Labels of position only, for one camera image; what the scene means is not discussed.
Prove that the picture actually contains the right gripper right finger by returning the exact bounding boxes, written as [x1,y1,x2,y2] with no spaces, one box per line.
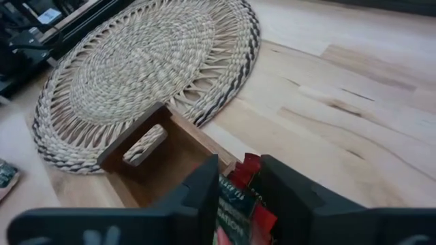
[261,154,368,245]

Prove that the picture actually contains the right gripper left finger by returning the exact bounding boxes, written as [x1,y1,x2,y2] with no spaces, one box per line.
[151,154,219,245]

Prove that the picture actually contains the red strawberry tea packet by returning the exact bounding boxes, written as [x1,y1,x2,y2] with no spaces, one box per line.
[213,152,279,245]

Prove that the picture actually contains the wooden tea organizer box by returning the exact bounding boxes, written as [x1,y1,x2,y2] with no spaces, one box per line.
[97,101,239,208]

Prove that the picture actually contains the beige herbal tea packet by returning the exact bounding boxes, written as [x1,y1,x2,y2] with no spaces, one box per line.
[0,159,20,201]

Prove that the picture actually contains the round woven straw placemat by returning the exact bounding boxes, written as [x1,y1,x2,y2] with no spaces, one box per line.
[31,0,262,175]

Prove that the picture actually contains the white printed paper sheet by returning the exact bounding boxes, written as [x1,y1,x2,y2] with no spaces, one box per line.
[36,8,63,25]

